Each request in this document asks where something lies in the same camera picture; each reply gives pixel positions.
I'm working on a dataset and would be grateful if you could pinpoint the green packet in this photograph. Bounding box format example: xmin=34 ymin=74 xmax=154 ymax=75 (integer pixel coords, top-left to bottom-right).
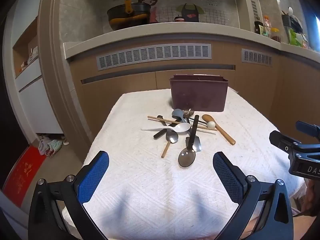
xmin=287 ymin=29 xmax=308 ymax=47

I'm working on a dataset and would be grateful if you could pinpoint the wooden-handled utensil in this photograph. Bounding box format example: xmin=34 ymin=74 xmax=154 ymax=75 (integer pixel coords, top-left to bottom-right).
xmin=161 ymin=142 xmax=171 ymax=158

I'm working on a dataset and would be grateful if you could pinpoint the white textured towel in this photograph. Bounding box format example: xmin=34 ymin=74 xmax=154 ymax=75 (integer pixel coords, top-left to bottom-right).
xmin=62 ymin=87 xmax=307 ymax=240

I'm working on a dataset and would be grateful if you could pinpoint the wooden chopstick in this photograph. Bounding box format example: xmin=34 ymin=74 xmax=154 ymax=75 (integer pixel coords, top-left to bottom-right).
xmin=147 ymin=116 xmax=217 ymax=132

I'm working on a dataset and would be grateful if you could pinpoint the wooden cabinet front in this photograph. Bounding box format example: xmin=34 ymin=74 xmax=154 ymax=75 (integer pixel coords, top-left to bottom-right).
xmin=67 ymin=40 xmax=320 ymax=140

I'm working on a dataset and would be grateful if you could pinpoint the clear plastic bottle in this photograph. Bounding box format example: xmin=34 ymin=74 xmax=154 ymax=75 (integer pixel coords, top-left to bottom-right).
xmin=263 ymin=16 xmax=272 ymax=38

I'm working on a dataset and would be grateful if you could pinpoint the brown utensil holder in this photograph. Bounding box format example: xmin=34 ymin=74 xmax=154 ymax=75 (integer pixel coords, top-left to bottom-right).
xmin=169 ymin=74 xmax=229 ymax=112

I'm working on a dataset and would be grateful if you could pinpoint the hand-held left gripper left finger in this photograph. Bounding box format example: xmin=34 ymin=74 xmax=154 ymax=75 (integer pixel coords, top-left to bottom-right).
xmin=28 ymin=151 xmax=110 ymax=240

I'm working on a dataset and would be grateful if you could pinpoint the cartoon wall sticker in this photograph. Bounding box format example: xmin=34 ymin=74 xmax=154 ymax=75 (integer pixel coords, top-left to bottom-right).
xmin=137 ymin=0 xmax=225 ymax=23

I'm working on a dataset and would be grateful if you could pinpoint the pile of slippers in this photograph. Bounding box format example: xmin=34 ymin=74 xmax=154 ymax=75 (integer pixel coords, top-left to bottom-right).
xmin=38 ymin=134 xmax=68 ymax=158

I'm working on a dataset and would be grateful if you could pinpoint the black wok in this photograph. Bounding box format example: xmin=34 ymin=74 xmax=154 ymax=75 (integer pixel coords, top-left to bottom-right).
xmin=107 ymin=2 xmax=152 ymax=30

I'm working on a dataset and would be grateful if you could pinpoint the black storage rack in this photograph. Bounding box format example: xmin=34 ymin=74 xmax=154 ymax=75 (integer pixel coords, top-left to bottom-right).
xmin=281 ymin=6 xmax=304 ymax=34

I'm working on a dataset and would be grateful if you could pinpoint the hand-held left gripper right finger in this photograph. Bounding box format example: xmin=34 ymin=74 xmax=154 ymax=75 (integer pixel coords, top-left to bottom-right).
xmin=212 ymin=151 xmax=293 ymax=240

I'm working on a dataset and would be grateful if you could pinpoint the person's pink clothing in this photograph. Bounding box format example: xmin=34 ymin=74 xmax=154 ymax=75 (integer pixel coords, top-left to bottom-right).
xmin=292 ymin=177 xmax=320 ymax=218

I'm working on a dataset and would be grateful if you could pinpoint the black utensil handle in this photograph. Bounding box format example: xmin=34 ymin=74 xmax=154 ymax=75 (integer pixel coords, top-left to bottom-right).
xmin=153 ymin=128 xmax=167 ymax=139

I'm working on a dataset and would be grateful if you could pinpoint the red floor mat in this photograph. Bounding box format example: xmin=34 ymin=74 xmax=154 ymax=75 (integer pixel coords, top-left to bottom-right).
xmin=2 ymin=146 xmax=47 ymax=208

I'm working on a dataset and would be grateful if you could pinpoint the clutter on shelf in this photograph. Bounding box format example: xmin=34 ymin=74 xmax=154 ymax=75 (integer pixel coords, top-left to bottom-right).
xmin=20 ymin=46 xmax=39 ymax=70

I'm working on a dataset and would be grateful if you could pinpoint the white plastic spoon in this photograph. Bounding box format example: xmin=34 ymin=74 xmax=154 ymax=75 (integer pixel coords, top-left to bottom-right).
xmin=141 ymin=123 xmax=191 ymax=133

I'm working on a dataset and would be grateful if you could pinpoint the black-handled metal spoon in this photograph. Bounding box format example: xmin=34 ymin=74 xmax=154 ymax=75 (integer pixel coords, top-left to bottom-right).
xmin=178 ymin=115 xmax=200 ymax=168

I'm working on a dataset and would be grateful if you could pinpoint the white shelf cabinet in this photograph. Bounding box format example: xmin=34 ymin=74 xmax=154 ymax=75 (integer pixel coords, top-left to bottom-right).
xmin=5 ymin=0 xmax=63 ymax=135

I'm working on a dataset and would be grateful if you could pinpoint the grey plastic spoon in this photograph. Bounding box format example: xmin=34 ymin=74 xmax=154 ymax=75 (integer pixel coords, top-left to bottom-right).
xmin=171 ymin=108 xmax=186 ymax=125

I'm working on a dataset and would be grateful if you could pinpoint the brown wooden spoon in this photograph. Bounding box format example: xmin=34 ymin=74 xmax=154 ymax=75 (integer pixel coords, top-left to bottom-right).
xmin=202 ymin=114 xmax=236 ymax=145

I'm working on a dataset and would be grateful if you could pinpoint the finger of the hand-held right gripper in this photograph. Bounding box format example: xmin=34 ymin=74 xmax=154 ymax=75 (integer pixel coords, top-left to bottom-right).
xmin=269 ymin=131 xmax=320 ymax=153
xmin=296 ymin=121 xmax=320 ymax=138

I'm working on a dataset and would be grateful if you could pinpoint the long grey vent grille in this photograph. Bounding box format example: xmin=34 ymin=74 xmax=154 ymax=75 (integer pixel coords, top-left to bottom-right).
xmin=96 ymin=44 xmax=212 ymax=71

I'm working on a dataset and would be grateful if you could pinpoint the short grey vent grille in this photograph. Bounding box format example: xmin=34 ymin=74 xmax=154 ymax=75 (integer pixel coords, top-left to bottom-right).
xmin=241 ymin=48 xmax=273 ymax=67

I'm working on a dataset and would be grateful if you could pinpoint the white ball-tipped utensil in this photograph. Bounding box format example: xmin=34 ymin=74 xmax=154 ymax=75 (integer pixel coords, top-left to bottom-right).
xmin=197 ymin=120 xmax=216 ymax=130

